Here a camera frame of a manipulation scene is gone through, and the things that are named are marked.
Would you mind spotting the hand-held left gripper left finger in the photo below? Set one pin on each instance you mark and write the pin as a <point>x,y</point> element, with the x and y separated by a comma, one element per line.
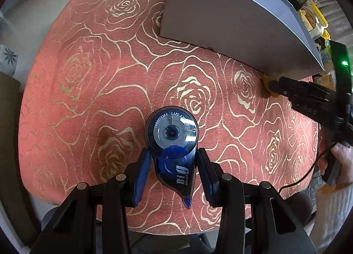
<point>140,179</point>

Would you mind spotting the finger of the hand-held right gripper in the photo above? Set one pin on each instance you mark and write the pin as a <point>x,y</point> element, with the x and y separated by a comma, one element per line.
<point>311,106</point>
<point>300,88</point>

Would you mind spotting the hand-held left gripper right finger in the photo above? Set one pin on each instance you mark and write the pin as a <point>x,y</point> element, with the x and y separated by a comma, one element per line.
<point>208,179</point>

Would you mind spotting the tan gourd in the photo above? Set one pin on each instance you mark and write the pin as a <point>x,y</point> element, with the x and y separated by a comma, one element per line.
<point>265,84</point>

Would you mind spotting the blue correction tape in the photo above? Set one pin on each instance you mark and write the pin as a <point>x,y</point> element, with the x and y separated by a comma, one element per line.
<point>171,132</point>

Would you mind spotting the grey cardboard box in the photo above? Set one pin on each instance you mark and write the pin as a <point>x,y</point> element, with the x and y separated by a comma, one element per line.
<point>220,22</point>

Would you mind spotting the person's right forearm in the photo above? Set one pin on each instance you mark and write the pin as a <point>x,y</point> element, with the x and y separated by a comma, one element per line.
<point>333,215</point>

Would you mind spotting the person's right hand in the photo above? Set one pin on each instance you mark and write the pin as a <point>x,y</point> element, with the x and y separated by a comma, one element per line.
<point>342,157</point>

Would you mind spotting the clear jar yellow lid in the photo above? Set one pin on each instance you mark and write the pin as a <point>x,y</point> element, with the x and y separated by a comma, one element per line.
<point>313,22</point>

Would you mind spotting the brown chair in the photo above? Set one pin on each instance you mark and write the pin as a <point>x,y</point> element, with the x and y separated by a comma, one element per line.
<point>11,146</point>

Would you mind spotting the white floral bin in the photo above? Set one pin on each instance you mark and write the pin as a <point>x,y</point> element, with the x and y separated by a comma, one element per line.
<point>8,59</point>

